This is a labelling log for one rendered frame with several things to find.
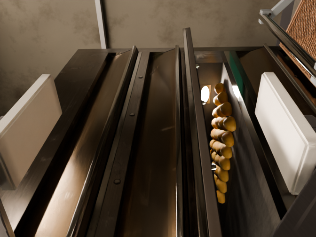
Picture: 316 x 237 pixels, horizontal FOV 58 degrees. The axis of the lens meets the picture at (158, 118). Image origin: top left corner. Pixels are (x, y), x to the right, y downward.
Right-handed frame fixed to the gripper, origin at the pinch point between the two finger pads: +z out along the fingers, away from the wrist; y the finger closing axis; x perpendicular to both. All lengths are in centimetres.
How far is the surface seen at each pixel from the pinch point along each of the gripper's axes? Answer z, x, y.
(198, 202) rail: 26.3, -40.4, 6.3
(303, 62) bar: 50, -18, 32
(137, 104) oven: 92, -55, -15
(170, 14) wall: 367, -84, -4
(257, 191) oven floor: 57, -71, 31
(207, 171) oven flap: 35, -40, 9
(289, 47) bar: 60, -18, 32
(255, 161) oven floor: 65, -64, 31
